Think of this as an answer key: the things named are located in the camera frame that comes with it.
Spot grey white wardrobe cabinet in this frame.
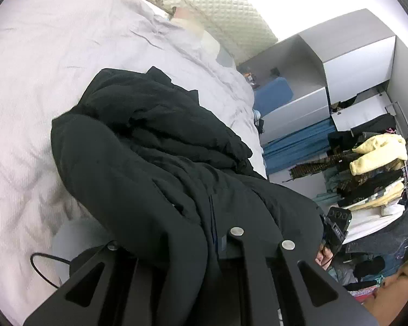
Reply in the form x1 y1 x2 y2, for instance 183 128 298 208
239 9 408 144

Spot black coat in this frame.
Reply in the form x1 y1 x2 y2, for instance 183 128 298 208
51 68 323 325

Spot beige grey patchwork pillow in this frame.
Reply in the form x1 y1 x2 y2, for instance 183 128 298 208
170 7 236 68

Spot person's head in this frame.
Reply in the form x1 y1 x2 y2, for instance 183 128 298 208
363 249 408 325

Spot yellow hanging garment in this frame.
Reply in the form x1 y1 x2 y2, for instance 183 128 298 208
349 133 408 176

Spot small items on side table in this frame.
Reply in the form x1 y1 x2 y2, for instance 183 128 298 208
242 71 260 89

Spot cream quilted headboard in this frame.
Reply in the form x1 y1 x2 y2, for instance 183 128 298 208
147 0 278 64

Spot person's right hand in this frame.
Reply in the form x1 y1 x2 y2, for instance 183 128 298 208
316 244 334 271

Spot blue curtain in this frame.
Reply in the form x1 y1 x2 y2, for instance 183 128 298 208
263 118 336 175

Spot grey duvet on bed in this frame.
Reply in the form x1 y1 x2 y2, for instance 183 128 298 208
0 0 265 325

